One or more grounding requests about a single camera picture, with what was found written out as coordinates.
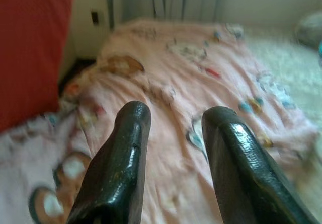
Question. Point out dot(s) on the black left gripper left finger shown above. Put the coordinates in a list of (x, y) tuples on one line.
[(118, 163)]

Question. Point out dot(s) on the black wall socket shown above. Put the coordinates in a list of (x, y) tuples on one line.
[(94, 16)]

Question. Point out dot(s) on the large red pillow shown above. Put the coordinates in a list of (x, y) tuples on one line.
[(30, 45)]

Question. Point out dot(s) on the grey curtain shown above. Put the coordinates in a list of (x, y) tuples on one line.
[(176, 0)]

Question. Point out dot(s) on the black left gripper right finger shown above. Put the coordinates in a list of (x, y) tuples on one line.
[(241, 173)]

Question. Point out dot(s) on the pink cartoon blanket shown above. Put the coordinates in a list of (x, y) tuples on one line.
[(176, 88)]

